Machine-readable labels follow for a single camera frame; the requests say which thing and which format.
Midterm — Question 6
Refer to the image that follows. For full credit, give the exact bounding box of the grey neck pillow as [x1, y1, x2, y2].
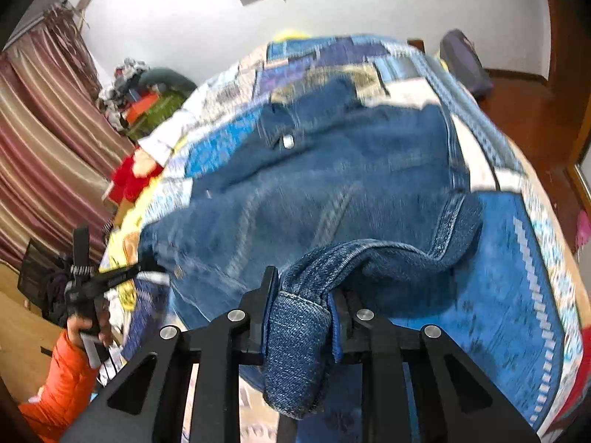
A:
[139, 68, 197, 95]

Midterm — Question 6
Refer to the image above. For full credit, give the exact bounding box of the yellow cloth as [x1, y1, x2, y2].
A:
[104, 203, 155, 310]

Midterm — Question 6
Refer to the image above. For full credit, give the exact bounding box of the striped brown curtain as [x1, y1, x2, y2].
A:
[0, 2, 134, 268]

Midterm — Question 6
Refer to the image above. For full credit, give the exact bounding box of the black mesh basket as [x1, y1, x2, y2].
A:
[17, 237, 77, 326]

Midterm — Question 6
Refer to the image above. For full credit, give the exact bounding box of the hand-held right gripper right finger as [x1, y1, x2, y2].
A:
[330, 288, 542, 443]

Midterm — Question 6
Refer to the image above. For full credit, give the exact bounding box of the white cloth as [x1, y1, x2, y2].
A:
[139, 111, 195, 162]

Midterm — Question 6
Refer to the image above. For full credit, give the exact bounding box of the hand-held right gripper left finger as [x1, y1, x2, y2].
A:
[60, 265, 282, 443]

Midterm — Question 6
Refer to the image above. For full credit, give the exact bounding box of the person's left forearm orange sleeve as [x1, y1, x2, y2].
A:
[18, 330, 100, 443]

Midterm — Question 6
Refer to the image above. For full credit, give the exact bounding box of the blue denim jacket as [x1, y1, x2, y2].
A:
[139, 76, 485, 420]

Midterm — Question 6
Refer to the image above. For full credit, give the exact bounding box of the pile of mixed clothes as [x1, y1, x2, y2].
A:
[97, 58, 148, 131]

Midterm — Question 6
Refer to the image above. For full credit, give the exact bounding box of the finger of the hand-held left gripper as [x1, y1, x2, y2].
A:
[92, 261, 166, 289]

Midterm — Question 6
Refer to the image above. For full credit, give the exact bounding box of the blue patchwork bedspread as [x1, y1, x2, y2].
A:
[99, 32, 591, 443]

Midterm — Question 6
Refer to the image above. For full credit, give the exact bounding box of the person's left hand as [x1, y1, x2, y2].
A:
[67, 302, 114, 349]

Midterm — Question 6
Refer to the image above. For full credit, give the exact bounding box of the green covered cabinet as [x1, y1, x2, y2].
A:
[127, 90, 195, 141]

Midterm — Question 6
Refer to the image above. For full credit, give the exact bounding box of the orange box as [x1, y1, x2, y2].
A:
[126, 92, 162, 121]

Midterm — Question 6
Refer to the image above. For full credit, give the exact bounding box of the red plush toy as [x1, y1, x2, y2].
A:
[108, 148, 164, 204]

